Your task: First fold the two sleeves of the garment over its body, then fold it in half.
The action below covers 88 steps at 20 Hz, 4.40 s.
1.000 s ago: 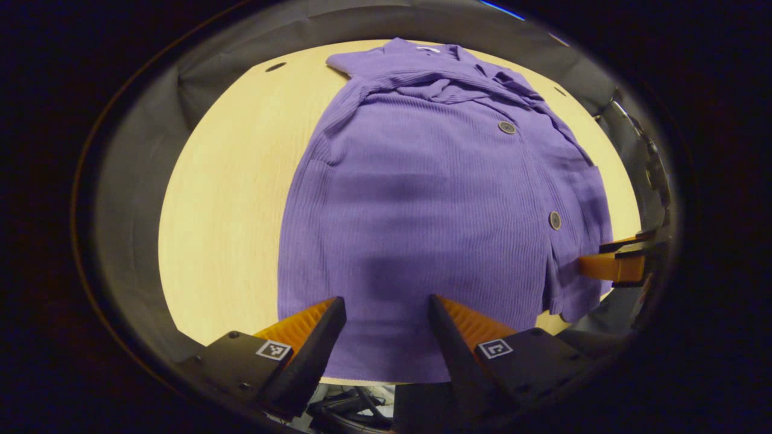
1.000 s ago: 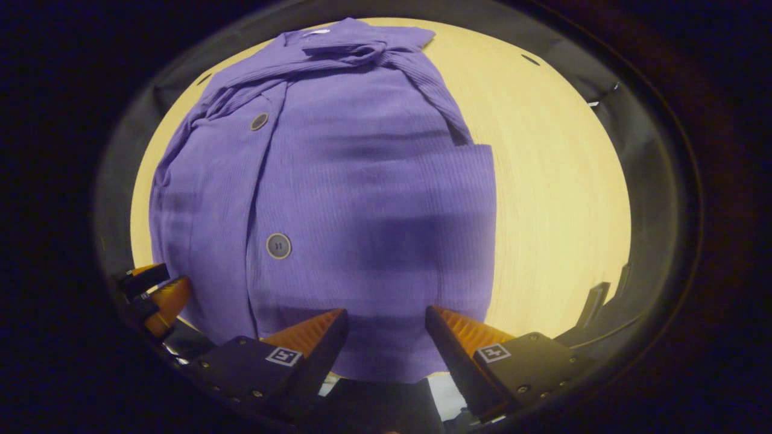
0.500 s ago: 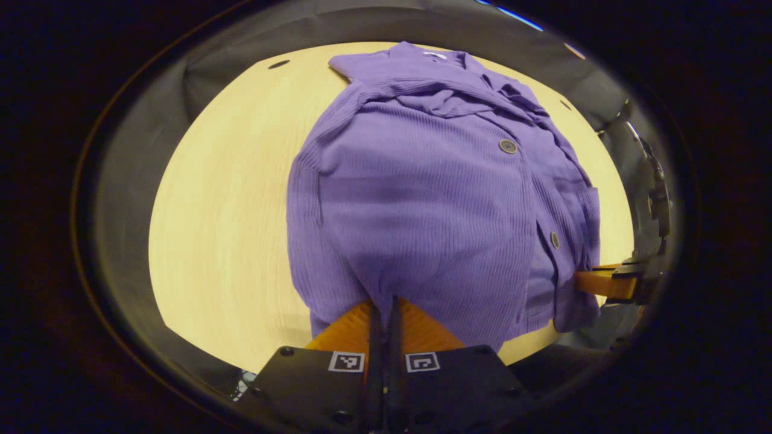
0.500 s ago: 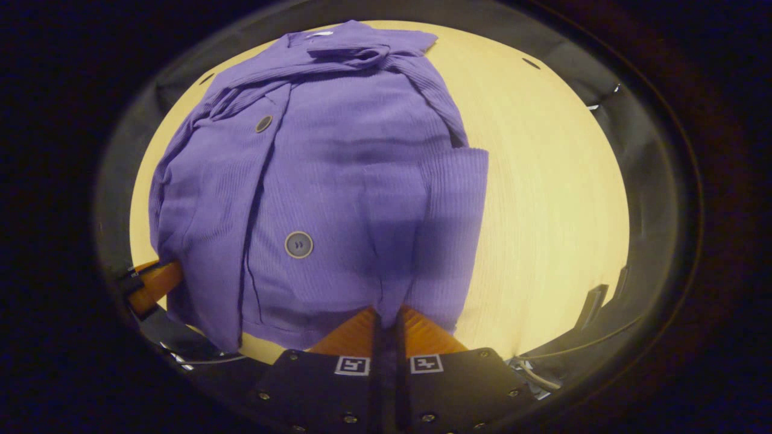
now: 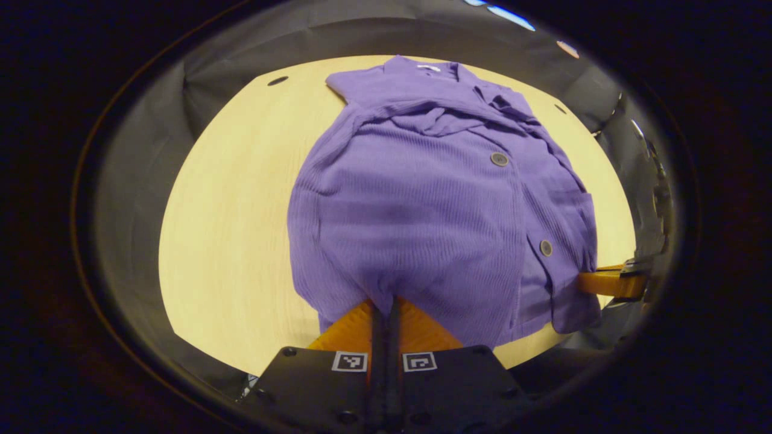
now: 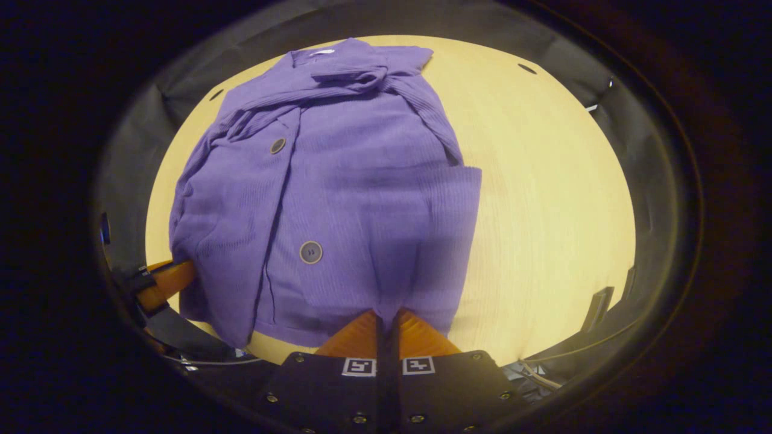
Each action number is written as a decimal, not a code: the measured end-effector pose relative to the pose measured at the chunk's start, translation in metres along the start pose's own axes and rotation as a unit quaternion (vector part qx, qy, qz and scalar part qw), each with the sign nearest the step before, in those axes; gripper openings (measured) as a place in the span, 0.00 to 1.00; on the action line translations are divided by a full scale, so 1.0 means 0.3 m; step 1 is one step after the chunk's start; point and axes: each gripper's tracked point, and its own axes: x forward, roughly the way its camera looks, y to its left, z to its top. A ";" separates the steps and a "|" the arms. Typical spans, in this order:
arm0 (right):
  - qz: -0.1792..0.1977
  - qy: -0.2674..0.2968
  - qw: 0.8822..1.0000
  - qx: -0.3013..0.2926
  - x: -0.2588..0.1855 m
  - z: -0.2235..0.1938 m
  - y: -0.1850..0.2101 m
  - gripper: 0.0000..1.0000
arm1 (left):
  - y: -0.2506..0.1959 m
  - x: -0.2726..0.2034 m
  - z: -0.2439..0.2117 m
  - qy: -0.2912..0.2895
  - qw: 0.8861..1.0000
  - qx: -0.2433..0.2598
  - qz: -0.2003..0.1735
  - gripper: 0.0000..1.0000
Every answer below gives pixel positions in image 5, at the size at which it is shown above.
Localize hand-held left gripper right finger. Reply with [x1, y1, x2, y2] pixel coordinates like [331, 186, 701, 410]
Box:
[387, 296, 527, 434]

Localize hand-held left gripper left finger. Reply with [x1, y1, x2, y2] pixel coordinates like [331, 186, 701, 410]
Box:
[238, 298, 387, 434]

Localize purple button-up shirt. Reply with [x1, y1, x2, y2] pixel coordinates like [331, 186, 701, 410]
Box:
[288, 55, 603, 350]

